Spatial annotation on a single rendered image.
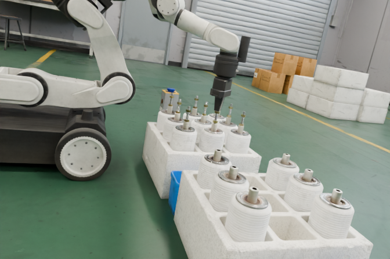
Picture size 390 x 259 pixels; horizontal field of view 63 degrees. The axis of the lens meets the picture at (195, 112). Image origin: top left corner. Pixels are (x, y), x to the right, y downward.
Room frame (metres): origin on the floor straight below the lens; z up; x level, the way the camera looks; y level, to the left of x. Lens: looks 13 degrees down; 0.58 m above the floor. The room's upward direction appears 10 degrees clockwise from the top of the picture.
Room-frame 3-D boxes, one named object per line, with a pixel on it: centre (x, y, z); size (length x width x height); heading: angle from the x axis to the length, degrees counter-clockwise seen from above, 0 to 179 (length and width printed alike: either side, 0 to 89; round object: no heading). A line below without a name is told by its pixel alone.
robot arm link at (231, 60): (1.22, -0.10, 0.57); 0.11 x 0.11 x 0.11; 84
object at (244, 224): (0.67, -0.16, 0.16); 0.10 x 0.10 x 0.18
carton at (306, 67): (5.18, -1.57, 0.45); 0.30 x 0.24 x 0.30; 18
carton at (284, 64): (5.04, -1.24, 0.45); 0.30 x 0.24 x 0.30; 22
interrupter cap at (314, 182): (0.86, -0.35, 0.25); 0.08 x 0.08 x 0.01
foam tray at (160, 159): (1.32, -0.04, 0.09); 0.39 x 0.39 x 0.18; 22
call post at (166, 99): (1.56, 0.14, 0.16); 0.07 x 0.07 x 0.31; 22
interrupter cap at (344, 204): (0.75, -0.39, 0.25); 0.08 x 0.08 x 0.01
